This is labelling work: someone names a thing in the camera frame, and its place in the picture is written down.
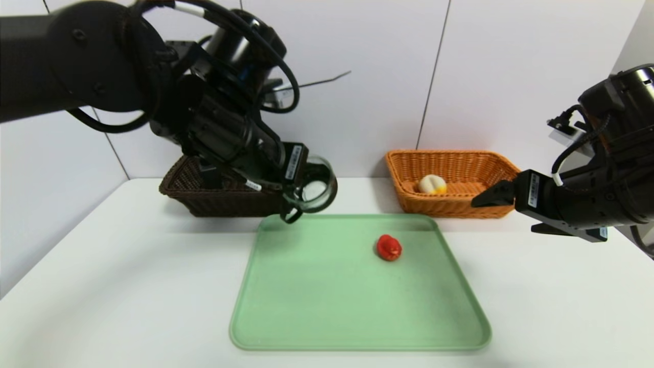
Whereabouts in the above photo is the glass cup with black handle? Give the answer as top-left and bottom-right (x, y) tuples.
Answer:
(279, 155), (338, 224)

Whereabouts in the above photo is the red rubber duck toy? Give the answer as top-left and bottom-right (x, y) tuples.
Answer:
(377, 235), (403, 262)

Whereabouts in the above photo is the white and orange bun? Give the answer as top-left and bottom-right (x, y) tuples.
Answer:
(418, 174), (448, 195)

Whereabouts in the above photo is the dark brown wicker basket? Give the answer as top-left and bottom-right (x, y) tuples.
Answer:
(159, 153), (287, 218)

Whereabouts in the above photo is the orange wicker basket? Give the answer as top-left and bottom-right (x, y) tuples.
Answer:
(385, 149), (522, 220)

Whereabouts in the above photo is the light green plastic tray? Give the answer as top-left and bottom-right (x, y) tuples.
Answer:
(229, 214), (493, 352)

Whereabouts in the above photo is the flat black plate blue end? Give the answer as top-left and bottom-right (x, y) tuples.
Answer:
(531, 223), (609, 243)

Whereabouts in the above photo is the left gripper braided cable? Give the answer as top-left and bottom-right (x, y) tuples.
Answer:
(204, 164), (284, 192)

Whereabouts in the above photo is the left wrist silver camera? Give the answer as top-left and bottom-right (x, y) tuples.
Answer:
(263, 78), (299, 109)

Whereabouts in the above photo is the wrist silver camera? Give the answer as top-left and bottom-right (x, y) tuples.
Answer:
(548, 115), (588, 144)
(263, 78), (299, 109)

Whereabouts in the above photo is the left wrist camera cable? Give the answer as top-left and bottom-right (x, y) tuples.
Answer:
(130, 0), (301, 114)

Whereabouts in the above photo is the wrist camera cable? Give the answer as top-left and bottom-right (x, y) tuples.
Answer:
(551, 104), (611, 187)
(130, 0), (301, 114)

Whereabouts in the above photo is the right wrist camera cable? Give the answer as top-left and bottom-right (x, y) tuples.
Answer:
(551, 104), (611, 187)

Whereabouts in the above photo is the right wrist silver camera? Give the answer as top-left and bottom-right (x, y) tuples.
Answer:
(548, 115), (588, 144)

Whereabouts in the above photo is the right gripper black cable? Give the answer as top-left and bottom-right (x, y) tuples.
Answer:
(630, 225), (654, 259)

